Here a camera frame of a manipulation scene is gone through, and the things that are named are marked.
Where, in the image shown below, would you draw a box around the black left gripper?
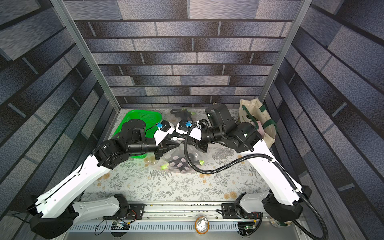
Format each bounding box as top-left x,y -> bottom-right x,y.
128,137 -> 181,160

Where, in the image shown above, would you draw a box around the clear pink-dotted zip-top bag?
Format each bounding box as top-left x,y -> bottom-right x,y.
170,108 -> 196,121

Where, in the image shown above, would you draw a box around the eggplant with stem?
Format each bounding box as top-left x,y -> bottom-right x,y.
170,109 -> 184,117

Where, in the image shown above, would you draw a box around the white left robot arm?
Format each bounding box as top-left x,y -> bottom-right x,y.
29,119 -> 179,240

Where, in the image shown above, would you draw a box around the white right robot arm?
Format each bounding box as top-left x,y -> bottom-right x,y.
197,104 -> 312,222

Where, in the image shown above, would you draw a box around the green plastic basket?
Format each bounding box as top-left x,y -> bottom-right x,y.
112,110 -> 162,163

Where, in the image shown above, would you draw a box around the floral patterned table mat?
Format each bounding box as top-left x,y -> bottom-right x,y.
81,153 -> 269,202

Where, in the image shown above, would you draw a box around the tape roll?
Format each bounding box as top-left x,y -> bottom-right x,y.
195,217 -> 210,235

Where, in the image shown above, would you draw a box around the green drink can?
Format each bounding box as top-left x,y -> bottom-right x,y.
270,218 -> 292,228

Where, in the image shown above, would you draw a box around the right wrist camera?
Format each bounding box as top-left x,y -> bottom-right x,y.
176,120 -> 202,141

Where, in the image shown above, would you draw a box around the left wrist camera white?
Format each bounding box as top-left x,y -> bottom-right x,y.
154,120 -> 175,146

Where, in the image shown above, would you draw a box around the black corrugated cable conduit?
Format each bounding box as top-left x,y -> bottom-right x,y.
183,119 -> 329,240

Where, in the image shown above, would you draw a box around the beige tote bag green handles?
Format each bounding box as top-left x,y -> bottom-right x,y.
239,99 -> 277,149

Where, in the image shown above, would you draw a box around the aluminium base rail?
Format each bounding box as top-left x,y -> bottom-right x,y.
62,202 -> 306,240

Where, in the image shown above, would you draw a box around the aluminium frame post right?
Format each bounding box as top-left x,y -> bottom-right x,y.
258,0 -> 312,103

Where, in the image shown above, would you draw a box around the aluminium frame post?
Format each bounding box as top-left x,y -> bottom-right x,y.
258,0 -> 312,103
50,0 -> 121,112

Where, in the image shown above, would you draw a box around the aluminium frame post left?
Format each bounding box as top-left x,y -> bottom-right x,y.
50,0 -> 121,112

